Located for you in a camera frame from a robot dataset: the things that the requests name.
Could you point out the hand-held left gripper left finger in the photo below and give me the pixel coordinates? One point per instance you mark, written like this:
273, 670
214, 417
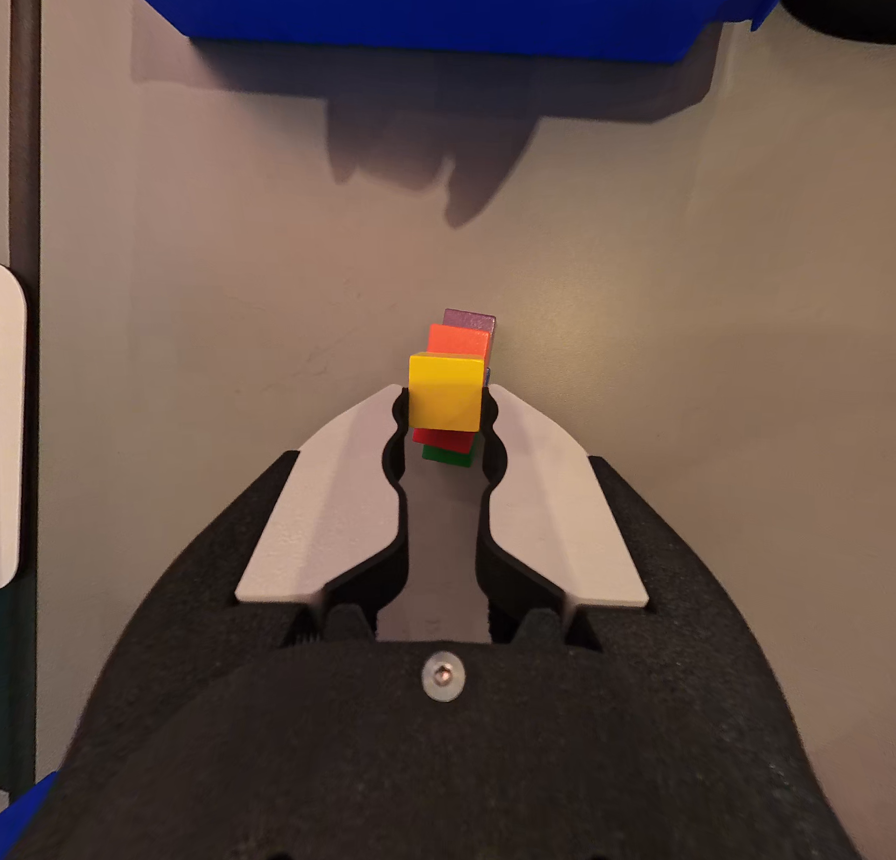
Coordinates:
322, 517

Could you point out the orange wooden cube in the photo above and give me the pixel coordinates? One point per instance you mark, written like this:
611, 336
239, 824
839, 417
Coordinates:
458, 340

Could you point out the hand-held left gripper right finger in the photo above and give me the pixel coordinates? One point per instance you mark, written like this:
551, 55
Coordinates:
560, 517

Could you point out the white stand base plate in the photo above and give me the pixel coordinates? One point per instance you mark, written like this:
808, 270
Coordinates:
10, 419

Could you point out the yellow wooden cube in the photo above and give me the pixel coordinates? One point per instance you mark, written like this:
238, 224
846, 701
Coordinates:
448, 391

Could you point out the red wooden cube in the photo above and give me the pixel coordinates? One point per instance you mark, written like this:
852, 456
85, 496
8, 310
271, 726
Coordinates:
444, 440

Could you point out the blue plastic bin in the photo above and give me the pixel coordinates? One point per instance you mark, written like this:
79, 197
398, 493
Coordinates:
420, 6
17, 825

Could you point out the green wooden cube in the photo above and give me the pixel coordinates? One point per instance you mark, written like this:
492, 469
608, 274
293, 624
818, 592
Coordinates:
448, 457

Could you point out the purple wooden cube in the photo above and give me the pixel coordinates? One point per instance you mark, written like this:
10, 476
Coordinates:
469, 319

